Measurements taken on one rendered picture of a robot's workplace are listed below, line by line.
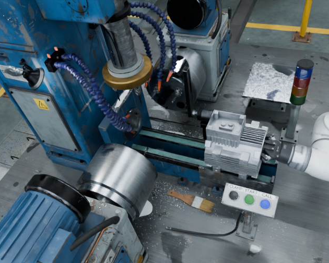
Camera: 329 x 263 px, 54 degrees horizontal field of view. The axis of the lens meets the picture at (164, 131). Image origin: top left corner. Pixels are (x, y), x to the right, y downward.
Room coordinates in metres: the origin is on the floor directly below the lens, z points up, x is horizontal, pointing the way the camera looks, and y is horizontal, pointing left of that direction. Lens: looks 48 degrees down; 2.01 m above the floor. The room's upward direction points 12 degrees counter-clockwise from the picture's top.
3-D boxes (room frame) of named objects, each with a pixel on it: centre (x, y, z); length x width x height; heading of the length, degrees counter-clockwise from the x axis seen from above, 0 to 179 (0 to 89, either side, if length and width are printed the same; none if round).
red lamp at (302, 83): (0.92, -0.57, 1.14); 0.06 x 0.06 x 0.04
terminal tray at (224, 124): (0.78, -0.22, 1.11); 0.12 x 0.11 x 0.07; 58
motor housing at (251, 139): (0.76, -0.26, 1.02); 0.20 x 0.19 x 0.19; 58
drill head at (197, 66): (1.23, -0.12, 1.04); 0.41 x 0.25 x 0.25; 148
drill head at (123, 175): (0.64, 0.24, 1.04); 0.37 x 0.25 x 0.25; 148
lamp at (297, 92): (0.92, -0.57, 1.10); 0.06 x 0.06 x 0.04
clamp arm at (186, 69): (0.99, -0.13, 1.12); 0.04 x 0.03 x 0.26; 58
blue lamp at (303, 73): (0.92, -0.57, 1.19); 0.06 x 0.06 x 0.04
